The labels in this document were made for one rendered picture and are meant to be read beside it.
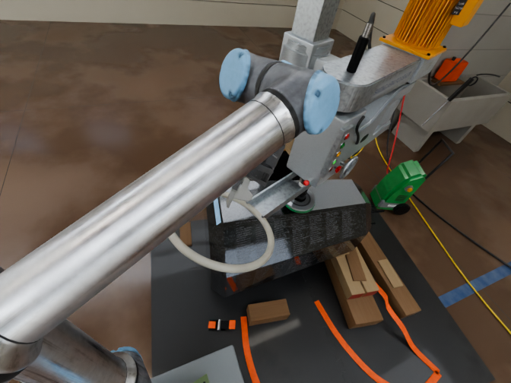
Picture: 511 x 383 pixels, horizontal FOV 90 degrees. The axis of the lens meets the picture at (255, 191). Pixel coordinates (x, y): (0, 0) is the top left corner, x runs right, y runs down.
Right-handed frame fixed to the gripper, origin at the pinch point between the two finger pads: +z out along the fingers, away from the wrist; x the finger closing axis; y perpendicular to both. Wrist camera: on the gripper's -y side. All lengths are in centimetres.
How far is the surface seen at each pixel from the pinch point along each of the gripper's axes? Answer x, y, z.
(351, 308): 84, 116, 97
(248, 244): 59, 19, 64
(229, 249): 53, 10, 69
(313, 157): 63, 27, -2
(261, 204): 50, 14, 28
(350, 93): 48, 23, -36
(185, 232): 115, -30, 129
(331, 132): 55, 26, -18
